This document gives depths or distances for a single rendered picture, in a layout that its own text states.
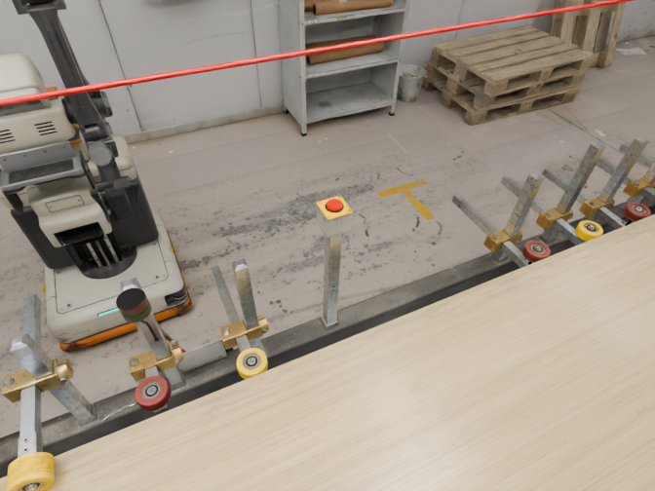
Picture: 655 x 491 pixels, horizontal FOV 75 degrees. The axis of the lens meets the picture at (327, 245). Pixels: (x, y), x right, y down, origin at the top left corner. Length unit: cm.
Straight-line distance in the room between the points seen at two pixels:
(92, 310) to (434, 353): 161
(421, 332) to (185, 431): 66
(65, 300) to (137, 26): 199
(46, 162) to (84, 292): 78
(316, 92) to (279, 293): 219
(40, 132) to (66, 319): 91
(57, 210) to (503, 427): 169
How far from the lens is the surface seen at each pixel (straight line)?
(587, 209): 202
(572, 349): 137
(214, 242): 277
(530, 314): 139
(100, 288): 233
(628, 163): 197
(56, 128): 175
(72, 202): 192
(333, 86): 413
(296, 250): 264
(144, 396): 119
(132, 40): 355
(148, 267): 233
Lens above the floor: 192
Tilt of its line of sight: 46 degrees down
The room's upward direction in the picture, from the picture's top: 2 degrees clockwise
